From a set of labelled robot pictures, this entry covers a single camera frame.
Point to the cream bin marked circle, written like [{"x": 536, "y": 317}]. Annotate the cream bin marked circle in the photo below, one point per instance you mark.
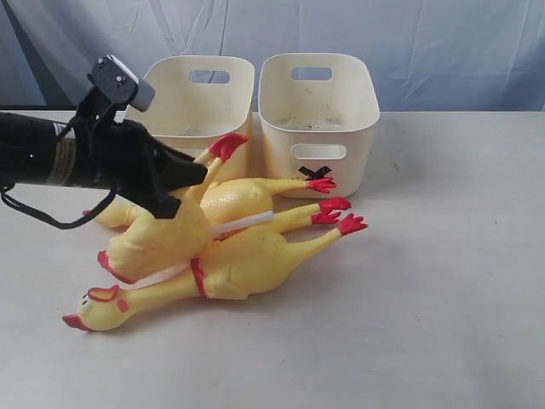
[{"x": 198, "y": 98}]

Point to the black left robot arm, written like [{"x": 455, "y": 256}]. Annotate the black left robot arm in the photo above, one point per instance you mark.
[{"x": 42, "y": 152}]

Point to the cream bin marked cross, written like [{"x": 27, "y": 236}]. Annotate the cream bin marked cross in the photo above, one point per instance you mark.
[{"x": 318, "y": 114}]

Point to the large rubber chicken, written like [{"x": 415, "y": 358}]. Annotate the large rubber chicken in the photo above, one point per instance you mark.
[{"x": 255, "y": 261}]

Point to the blue-grey backdrop curtain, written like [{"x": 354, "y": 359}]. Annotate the blue-grey backdrop curtain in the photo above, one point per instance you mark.
[{"x": 422, "y": 55}]

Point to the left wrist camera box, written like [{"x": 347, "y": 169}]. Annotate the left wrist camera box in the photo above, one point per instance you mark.
[{"x": 114, "y": 88}]

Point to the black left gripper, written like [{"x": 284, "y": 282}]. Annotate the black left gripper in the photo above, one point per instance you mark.
[{"x": 124, "y": 156}]

